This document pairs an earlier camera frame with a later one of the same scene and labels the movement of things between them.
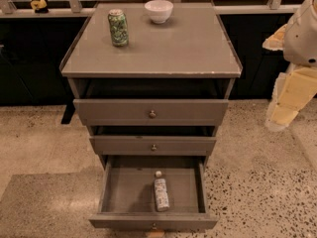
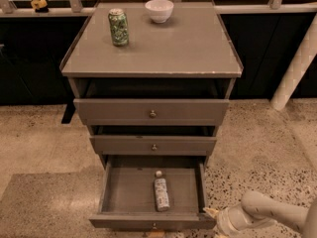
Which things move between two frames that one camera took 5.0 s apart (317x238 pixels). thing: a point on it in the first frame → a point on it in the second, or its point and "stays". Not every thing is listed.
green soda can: (118, 27) stays
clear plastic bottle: (161, 194) stays
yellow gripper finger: (298, 90) → (211, 211)
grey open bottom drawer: (125, 194) stays
